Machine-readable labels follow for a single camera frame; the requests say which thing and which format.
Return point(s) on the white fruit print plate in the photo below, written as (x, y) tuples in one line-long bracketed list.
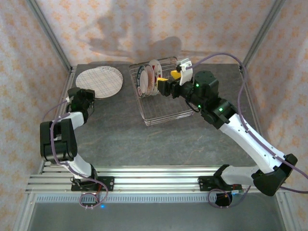
[(157, 69)]

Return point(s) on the white plaid line plate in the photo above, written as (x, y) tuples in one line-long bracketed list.
[(96, 81)]

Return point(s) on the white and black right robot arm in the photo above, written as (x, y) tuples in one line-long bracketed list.
[(250, 142)]

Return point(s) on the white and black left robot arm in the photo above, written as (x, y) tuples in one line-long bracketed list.
[(60, 144)]

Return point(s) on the dark rim plate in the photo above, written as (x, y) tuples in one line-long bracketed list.
[(140, 90)]

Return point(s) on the orange patterned fabric backdrop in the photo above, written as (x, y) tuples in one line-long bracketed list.
[(96, 29)]

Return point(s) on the small circuit board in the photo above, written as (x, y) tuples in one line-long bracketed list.
[(238, 191)]

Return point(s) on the grey metal panel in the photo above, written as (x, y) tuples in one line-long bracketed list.
[(156, 216)]

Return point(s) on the aluminium table side rail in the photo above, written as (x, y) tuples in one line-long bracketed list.
[(68, 77), (251, 96)]

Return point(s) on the aluminium frame post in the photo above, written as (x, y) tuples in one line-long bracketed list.
[(48, 33), (264, 31)]

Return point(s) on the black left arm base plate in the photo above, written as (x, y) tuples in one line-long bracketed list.
[(108, 183)]

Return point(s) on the aluminium mounting rail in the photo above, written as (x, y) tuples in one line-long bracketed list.
[(156, 180)]

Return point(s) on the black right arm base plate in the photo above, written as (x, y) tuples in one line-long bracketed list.
[(204, 183)]

